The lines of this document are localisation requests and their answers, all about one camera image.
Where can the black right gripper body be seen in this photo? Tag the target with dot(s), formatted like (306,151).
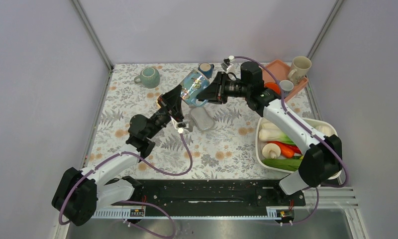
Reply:
(225,88)

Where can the salmon pink tray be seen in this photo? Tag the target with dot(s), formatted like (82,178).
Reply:
(280,70)

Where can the light green speckled mug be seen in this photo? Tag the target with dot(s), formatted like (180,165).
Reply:
(149,77)

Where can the grey ribbed mug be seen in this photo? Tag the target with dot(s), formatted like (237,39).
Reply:
(286,86)

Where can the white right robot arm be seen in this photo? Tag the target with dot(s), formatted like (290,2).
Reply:
(322,153)

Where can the green cucumber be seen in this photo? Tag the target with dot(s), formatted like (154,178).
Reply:
(284,164)

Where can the white mushroom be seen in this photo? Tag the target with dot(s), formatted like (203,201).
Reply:
(271,151)

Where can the floral patterned table mat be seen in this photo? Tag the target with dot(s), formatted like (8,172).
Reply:
(227,151)

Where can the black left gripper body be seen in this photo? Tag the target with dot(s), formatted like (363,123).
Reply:
(167,105)

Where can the orange carrot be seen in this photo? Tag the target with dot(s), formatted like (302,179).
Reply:
(287,150)

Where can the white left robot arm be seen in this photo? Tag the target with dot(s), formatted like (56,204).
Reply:
(82,191)

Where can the orange mug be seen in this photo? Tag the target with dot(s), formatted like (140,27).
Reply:
(273,86)

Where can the cream white mug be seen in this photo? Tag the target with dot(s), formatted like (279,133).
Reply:
(298,69)

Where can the dark teal ribbed mug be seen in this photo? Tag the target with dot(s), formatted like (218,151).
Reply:
(206,69)

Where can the white vegetable bin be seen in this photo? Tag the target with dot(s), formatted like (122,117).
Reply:
(260,144)

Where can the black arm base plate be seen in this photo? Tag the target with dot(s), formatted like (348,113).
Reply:
(212,198)

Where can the blue butterfly mug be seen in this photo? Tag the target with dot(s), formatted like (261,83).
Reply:
(193,84)

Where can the white bok choy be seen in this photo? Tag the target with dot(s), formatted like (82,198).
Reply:
(270,132)

